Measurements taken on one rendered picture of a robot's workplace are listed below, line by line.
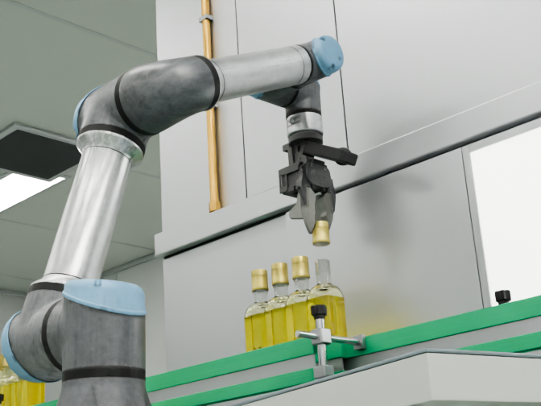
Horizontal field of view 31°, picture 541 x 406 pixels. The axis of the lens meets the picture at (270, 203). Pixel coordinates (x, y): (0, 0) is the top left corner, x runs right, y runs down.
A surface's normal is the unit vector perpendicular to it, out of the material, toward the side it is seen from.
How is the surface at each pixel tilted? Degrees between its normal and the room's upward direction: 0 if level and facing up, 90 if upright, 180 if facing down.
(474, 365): 90
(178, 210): 90
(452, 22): 90
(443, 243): 90
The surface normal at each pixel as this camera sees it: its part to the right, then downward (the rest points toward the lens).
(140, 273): -0.70, -0.19
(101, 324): 0.13, -0.30
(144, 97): -0.15, 0.09
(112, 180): 0.67, -0.26
